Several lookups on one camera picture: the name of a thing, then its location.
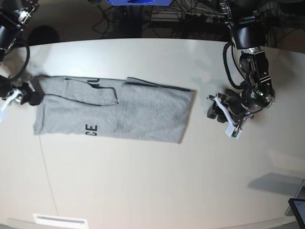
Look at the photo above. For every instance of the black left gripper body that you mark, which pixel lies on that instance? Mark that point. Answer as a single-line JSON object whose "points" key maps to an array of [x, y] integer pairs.
{"points": [[238, 105]]}

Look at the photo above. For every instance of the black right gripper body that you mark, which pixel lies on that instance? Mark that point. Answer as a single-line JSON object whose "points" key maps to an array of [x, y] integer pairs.
{"points": [[25, 94]]}

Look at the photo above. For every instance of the grey T-shirt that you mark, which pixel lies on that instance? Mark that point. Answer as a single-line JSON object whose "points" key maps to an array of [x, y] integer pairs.
{"points": [[130, 108]]}

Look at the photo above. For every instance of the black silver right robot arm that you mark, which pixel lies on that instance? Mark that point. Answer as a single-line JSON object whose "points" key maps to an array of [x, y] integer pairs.
{"points": [[14, 17]]}

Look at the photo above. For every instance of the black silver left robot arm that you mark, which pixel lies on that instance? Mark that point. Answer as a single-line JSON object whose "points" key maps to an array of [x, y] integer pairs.
{"points": [[248, 36]]}

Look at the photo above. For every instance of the grey tablet stand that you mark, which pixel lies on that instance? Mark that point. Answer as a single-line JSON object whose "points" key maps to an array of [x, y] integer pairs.
{"points": [[299, 195]]}

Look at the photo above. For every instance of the black tablet screen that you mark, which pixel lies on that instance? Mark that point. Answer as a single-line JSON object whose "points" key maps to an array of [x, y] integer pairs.
{"points": [[298, 211]]}

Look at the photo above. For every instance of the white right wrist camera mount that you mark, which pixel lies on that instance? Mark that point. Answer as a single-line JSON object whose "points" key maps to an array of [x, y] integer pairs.
{"points": [[8, 100]]}

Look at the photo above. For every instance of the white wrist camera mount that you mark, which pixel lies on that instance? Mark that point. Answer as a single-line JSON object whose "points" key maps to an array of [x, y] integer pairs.
{"points": [[8, 100], [221, 111]]}

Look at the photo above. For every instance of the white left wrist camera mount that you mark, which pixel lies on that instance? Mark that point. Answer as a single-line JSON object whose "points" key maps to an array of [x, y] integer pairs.
{"points": [[221, 111]]}

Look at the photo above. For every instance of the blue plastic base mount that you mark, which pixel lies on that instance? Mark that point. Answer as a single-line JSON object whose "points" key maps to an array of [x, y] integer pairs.
{"points": [[139, 2]]}

